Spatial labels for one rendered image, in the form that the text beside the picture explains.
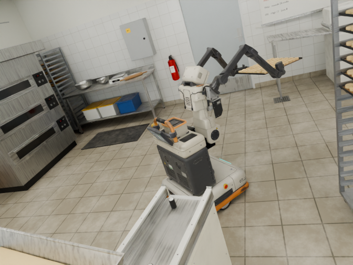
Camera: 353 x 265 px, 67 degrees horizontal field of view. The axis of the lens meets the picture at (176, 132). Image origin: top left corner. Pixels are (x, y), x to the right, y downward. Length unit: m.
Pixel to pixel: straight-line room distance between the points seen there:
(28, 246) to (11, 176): 3.79
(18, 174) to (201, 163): 3.12
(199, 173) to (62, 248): 1.65
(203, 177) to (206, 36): 3.57
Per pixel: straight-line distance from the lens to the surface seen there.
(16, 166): 4.66
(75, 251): 0.82
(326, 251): 2.32
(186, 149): 2.18
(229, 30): 5.39
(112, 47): 6.02
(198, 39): 5.47
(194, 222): 1.31
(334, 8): 1.98
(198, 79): 2.35
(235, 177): 2.60
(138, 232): 1.42
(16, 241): 1.04
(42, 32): 6.84
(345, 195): 2.52
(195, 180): 2.33
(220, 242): 1.60
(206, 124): 2.46
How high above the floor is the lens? 1.78
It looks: 23 degrees down
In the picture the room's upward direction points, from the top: 18 degrees counter-clockwise
